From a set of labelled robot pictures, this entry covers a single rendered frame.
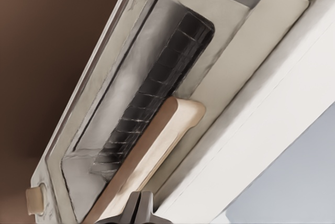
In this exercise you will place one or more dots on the white oven body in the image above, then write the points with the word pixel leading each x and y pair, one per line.
pixel 261 119

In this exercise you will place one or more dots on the pale beige oven knob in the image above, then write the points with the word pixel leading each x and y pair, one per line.
pixel 35 203

